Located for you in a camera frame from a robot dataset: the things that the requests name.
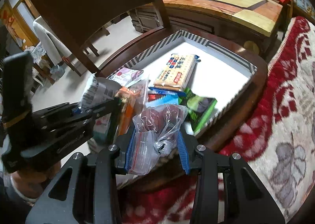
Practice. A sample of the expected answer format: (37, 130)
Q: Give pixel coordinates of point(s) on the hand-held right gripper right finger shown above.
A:
(183, 152)

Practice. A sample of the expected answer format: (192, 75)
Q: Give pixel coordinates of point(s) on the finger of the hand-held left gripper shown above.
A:
(103, 110)
(59, 110)

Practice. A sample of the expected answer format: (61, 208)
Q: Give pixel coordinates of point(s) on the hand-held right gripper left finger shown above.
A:
(130, 150)

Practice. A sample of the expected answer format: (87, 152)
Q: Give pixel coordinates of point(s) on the white grey printed packet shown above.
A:
(96, 88)

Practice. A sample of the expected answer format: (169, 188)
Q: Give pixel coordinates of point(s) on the orange snack packet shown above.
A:
(128, 110)

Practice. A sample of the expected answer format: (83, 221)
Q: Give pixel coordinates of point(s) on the clear plastic bag brown snacks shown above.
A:
(157, 120)

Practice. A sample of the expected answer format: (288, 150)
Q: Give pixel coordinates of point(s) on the large cracker packet blue edges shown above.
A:
(174, 71)

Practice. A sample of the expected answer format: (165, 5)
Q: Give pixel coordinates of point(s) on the striped cardboard box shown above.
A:
(221, 66)

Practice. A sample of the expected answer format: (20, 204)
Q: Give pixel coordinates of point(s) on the person's left forearm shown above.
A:
(27, 182)

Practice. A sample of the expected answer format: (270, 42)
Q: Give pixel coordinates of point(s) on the white purple snack packet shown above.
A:
(128, 75)

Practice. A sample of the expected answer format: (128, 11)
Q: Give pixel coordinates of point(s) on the dark green snack packet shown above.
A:
(196, 108)

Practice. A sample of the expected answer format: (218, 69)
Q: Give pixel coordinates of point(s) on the blue white snack packet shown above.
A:
(162, 101)

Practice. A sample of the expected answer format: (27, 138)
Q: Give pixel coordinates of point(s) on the white cloth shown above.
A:
(49, 39)

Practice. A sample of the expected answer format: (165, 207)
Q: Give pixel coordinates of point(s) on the orange wooden door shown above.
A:
(14, 24)

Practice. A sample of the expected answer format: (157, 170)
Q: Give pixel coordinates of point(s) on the floral plush blanket red border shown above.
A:
(283, 115)

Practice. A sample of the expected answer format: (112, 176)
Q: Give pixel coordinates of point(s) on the dark wooden chair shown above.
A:
(86, 4)

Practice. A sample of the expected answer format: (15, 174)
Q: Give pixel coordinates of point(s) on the wooden dining table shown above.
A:
(221, 0)

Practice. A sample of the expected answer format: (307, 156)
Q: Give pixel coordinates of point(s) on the wooden rack with picture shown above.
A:
(302, 2)

